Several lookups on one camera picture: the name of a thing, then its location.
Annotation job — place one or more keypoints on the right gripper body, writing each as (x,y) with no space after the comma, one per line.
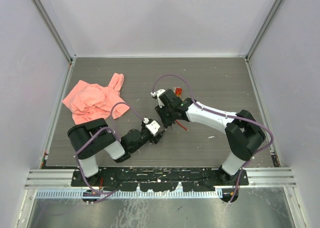
(166,114)

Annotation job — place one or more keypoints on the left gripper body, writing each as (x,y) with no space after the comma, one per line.
(154,138)

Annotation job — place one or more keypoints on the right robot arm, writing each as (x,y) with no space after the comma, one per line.
(243,133)

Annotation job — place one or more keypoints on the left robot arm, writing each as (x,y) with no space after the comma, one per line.
(90,138)

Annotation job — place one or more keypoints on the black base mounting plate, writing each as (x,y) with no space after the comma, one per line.
(160,179)

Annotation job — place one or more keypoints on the pink cloth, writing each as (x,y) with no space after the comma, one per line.
(88,102)

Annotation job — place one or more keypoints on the red cable seal lock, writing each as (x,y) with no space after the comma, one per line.
(178,92)

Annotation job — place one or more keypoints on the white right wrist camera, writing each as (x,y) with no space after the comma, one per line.
(156,95)

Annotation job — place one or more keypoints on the slotted cable duct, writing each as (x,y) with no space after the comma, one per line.
(80,194)

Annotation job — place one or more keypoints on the aluminium frame rail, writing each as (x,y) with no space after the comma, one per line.
(72,178)

